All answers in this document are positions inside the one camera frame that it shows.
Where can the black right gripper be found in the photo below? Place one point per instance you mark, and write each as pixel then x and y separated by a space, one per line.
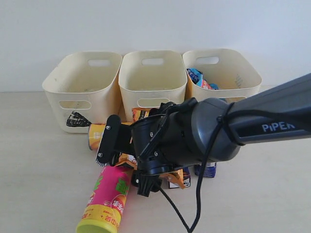
pixel 144 140

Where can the orange noodle packet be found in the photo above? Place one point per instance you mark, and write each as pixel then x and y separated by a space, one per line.
pixel 127 160

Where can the purple juice carton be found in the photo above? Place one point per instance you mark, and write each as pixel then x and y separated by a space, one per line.
pixel 179 179

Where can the white blue milk carton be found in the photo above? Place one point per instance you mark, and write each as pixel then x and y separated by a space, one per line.
pixel 209 172

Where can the blue noodle packet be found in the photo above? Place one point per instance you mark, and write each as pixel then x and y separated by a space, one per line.
pixel 198 79

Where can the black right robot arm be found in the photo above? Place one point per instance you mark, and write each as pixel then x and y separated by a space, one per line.
pixel 174 136

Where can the yellow chips can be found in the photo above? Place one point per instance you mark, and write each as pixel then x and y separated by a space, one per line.
pixel 95 133

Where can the pink chips can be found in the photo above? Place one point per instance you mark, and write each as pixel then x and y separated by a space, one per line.
pixel 106 204

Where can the cream bin with triangle mark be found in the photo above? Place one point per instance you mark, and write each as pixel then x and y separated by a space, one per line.
pixel 84 89

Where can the cream bin with square mark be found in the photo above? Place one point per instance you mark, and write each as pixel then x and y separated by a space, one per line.
pixel 148 78

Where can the cream bin with circle mark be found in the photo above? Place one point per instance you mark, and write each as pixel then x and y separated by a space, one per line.
pixel 228 69

